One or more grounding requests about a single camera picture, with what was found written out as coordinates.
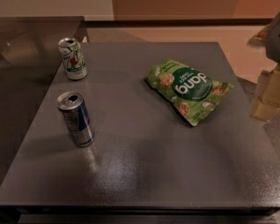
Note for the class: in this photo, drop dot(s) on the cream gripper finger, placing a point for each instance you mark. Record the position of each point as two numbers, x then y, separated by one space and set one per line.
266 103

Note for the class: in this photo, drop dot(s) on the green rice chip bag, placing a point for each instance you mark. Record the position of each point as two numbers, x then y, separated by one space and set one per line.
193 94

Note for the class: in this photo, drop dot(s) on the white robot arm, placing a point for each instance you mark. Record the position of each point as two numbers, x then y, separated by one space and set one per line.
272 40

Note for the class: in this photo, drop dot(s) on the blue silver energy drink can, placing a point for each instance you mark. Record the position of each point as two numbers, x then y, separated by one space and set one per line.
75 114

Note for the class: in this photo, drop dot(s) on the white green 7up can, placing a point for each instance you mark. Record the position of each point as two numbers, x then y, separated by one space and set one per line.
72 58

